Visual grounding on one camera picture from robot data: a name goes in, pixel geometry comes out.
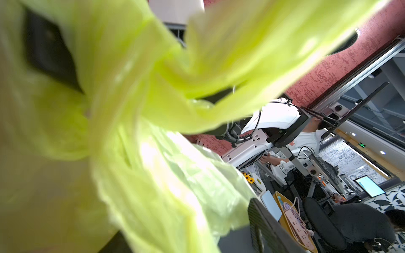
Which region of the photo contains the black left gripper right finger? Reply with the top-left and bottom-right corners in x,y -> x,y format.
248,198 -> 305,253

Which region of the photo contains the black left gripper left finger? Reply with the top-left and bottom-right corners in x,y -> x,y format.
99,231 -> 132,253

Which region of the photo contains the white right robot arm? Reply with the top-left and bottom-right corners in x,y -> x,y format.
219,98 -> 311,168

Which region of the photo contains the yellow tray with power strip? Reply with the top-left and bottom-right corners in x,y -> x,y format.
273,191 -> 318,253

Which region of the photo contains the black office chair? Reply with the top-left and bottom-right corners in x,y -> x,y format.
303,196 -> 398,253

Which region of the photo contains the person in white shirt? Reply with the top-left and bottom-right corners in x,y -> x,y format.
259,116 -> 331,167

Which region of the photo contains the lit computer monitor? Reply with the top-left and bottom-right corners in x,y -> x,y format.
355,176 -> 386,198

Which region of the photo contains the right aluminium corner post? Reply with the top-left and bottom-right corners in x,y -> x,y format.
309,36 -> 405,111

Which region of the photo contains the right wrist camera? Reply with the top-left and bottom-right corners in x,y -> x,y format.
148,0 -> 205,25

